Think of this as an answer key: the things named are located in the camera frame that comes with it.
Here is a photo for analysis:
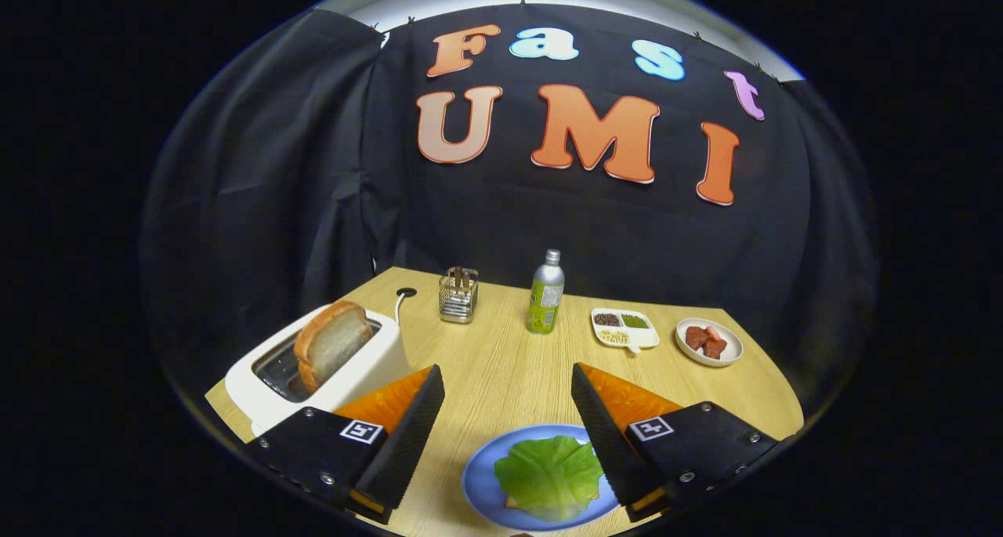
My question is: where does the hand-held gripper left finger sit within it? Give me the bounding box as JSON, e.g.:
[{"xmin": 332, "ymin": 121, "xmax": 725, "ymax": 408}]
[{"xmin": 245, "ymin": 365, "xmax": 446, "ymax": 524}]

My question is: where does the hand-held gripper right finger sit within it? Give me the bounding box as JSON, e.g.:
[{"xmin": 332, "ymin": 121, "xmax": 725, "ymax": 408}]
[{"xmin": 570, "ymin": 363, "xmax": 780, "ymax": 522}]

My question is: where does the green lettuce leaf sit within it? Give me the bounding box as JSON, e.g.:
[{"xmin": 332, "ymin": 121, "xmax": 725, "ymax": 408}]
[{"xmin": 494, "ymin": 435, "xmax": 606, "ymax": 522}]

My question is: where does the toast bread slice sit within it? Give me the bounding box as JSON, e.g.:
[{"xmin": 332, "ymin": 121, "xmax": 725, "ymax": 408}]
[{"xmin": 293, "ymin": 300, "xmax": 375, "ymax": 394}]

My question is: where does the blue plate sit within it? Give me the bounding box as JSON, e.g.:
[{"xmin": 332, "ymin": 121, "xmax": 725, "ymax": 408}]
[{"xmin": 461, "ymin": 424, "xmax": 620, "ymax": 532}]

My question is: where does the white toaster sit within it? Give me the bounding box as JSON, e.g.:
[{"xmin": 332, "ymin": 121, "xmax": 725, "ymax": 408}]
[{"xmin": 225, "ymin": 308, "xmax": 410, "ymax": 436}]

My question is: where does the white divided dish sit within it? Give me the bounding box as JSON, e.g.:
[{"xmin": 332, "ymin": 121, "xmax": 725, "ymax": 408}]
[{"xmin": 591, "ymin": 308, "xmax": 661, "ymax": 354}]

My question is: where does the green label metal bottle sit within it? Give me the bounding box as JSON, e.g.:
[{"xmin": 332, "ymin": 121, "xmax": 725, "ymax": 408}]
[{"xmin": 526, "ymin": 249, "xmax": 566, "ymax": 335}]

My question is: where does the round white plate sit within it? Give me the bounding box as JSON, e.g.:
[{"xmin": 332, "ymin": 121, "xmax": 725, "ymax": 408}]
[{"xmin": 675, "ymin": 317, "xmax": 744, "ymax": 368}]

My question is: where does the black backdrop cloth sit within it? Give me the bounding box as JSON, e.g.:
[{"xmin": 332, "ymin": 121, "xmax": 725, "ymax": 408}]
[{"xmin": 139, "ymin": 4, "xmax": 878, "ymax": 420}]

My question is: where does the wire mesh utensil holder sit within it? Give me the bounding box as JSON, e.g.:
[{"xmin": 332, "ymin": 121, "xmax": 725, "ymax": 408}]
[{"xmin": 438, "ymin": 269, "xmax": 480, "ymax": 324}]

